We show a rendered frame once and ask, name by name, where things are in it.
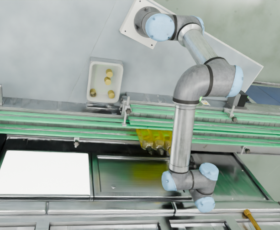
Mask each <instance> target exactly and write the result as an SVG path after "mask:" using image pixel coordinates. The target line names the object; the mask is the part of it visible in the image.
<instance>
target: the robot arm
mask: <svg viewBox="0 0 280 230"><path fill-rule="evenodd" d="M134 28H135V30H136V32H137V33H138V34H139V35H141V36H143V37H146V38H151V39H153V40H155V41H158V42H163V41H166V40H170V41H178V42H179V43H180V45H181V46H183V47H186V48H187V50H188V51H189V53H190V54H191V56H192V57H193V59H194V61H195V63H196V64H197V65H194V66H192V67H190V68H188V69H187V70H186V71H185V72H184V73H183V74H182V75H181V77H180V78H179V80H178V82H177V84H176V86H175V89H174V93H173V103H174V104H175V109H174V122H173V132H172V142H171V151H170V161H169V171H166V172H163V175H162V185H163V188H164V189H165V190H166V191H177V190H189V192H190V194H191V196H192V198H193V200H194V203H195V206H196V207H197V208H198V210H199V211H200V212H203V213H205V212H206V213H207V212H210V211H211V210H213V209H214V207H215V201H214V198H213V197H212V195H213V192H214V188H215V185H216V181H217V178H218V173H219V171H218V168H217V167H216V166H215V165H213V164H211V163H203V164H201V166H200V167H199V169H196V164H195V161H194V158H193V157H192V155H191V154H190V152H191V144H192V136H193V128H194V120H195V110H196V106H197V105H198V104H199V102H200V98H201V97H225V98H227V97H234V96H236V95H237V94H238V93H239V92H240V90H241V88H242V85H243V71H242V69H241V67H239V66H236V65H230V64H229V63H228V62H227V60H226V59H225V58H223V57H219V56H218V55H217V54H216V53H215V51H214V50H213V49H212V47H211V46H210V45H209V43H208V42H207V41H206V39H205V38H204V37H203V35H204V29H205V28H204V23H203V21H202V19H201V18H199V17H197V16H184V15H172V14H162V13H161V12H160V11H159V10H158V9H157V8H155V7H152V6H146V7H143V8H141V9H140V10H139V11H138V12H137V13H136V14H135V17H134Z"/></svg>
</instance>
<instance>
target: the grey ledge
mask: <svg viewBox="0 0 280 230"><path fill-rule="evenodd" d="M247 149H249V150H250V153H249V154H248V153H246V152H245V150H244V151H243V153H242V155H263V156H280V147H262V146H247ZM241 150H242V148H241V146H236V145H218V144H200V143H192V144H191V151H207V152H236V153H237V154H240V153H241Z"/></svg>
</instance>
